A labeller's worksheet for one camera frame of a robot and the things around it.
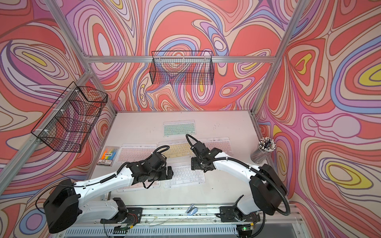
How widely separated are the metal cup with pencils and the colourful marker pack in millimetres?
908

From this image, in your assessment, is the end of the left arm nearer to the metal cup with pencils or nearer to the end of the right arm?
the end of the right arm

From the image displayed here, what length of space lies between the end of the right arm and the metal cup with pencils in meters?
0.34

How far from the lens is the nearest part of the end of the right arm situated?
1.98 feet

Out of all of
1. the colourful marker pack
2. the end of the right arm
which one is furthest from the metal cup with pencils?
the colourful marker pack

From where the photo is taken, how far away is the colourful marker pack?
925 millimetres

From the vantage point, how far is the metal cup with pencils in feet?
2.63

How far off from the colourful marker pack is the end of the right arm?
540mm

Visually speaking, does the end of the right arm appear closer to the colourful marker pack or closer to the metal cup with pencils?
the metal cup with pencils
